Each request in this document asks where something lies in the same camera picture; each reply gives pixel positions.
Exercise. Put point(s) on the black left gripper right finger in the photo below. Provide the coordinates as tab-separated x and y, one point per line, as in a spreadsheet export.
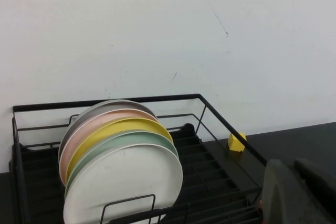
320	176

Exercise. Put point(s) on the yellow foam cube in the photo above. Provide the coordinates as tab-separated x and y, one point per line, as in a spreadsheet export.
236	144

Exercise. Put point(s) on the pink plate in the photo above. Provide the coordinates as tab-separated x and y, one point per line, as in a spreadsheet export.
105	121

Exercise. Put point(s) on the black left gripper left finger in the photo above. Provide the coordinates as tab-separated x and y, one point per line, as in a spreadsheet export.
286	197

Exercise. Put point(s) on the yellow plate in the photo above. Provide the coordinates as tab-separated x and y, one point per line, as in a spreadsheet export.
118	129

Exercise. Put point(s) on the grey plate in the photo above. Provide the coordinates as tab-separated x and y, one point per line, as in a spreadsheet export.
99	108

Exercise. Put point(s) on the white plate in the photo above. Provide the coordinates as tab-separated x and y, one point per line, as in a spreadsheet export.
123	179

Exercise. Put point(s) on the green plate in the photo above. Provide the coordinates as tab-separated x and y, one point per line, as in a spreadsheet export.
131	138

